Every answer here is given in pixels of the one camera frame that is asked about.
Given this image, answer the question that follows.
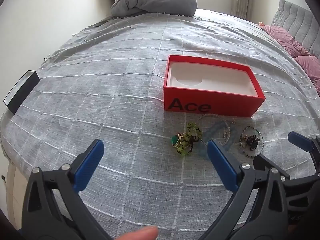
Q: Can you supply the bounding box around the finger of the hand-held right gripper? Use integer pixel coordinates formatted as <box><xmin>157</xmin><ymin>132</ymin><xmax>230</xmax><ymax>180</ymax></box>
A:
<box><xmin>287</xmin><ymin>131</ymin><xmax>320</xmax><ymax>180</ymax></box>
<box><xmin>252</xmin><ymin>154</ymin><xmax>320</xmax><ymax>214</ymax></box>

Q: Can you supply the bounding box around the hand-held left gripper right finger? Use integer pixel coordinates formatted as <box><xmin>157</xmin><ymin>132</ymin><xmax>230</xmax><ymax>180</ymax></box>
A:
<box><xmin>200</xmin><ymin>139</ymin><xmax>290</xmax><ymax>240</ymax></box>

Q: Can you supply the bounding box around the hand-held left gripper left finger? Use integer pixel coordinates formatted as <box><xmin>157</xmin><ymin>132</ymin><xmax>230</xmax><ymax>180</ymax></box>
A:
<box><xmin>22</xmin><ymin>139</ymin><xmax>110</xmax><ymax>240</ymax></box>

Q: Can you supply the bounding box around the black hair clip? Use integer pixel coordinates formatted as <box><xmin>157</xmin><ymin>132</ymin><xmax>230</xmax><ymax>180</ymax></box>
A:
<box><xmin>246</xmin><ymin>135</ymin><xmax>260</xmax><ymax>150</ymax></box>

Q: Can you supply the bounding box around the dark small-bead bracelet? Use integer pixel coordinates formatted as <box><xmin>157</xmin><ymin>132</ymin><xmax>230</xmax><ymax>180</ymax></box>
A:
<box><xmin>239</xmin><ymin>126</ymin><xmax>264</xmax><ymax>157</ymax></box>

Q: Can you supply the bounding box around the silver chain bracelet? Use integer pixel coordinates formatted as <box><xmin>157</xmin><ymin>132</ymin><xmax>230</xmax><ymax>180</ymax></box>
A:
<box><xmin>199</xmin><ymin>114</ymin><xmax>232</xmax><ymax>140</ymax></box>

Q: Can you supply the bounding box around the blue bead bracelet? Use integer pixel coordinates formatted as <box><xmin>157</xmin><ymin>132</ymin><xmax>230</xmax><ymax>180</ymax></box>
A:
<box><xmin>200</xmin><ymin>122</ymin><xmax>238</xmax><ymax>159</ymax></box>

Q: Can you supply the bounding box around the green bead bracelet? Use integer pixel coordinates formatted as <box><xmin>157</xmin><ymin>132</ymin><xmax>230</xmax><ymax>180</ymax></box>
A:
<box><xmin>176</xmin><ymin>122</ymin><xmax>203</xmax><ymax>157</ymax></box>

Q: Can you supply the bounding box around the large gemstone gold ring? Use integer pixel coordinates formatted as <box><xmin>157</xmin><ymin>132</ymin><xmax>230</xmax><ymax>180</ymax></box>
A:
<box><xmin>171</xmin><ymin>134</ymin><xmax>190</xmax><ymax>147</ymax></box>

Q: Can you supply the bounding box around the red cardboard box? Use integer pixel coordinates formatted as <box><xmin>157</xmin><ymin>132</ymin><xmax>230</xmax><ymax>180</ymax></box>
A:
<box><xmin>164</xmin><ymin>54</ymin><xmax>265</xmax><ymax>118</ymax></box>

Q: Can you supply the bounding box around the person's left hand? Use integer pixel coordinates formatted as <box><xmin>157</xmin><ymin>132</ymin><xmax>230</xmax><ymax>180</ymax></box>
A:
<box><xmin>110</xmin><ymin>226</ymin><xmax>159</xmax><ymax>240</ymax></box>

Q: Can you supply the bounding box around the grey checked bedspread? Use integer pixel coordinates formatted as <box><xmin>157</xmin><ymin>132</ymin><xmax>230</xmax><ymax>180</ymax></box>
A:
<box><xmin>0</xmin><ymin>9</ymin><xmax>320</xmax><ymax>240</ymax></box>

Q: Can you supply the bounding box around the white furniture panel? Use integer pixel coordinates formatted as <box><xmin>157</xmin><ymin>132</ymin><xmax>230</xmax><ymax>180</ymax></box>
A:
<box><xmin>6</xmin><ymin>162</ymin><xmax>25</xmax><ymax>230</ymax></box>

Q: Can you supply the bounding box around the black box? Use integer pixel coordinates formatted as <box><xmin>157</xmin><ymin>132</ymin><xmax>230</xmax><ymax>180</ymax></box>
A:
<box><xmin>3</xmin><ymin>70</ymin><xmax>40</xmax><ymax>115</ymax></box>

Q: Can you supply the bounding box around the grey padded headboard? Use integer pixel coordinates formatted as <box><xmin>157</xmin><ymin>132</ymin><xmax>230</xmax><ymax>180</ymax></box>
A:
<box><xmin>271</xmin><ymin>0</ymin><xmax>320</xmax><ymax>57</ymax></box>

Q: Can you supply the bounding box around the grey bundled duvet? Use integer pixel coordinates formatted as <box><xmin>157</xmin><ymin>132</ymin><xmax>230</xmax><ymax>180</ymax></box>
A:
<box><xmin>111</xmin><ymin>0</ymin><xmax>198</xmax><ymax>19</ymax></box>

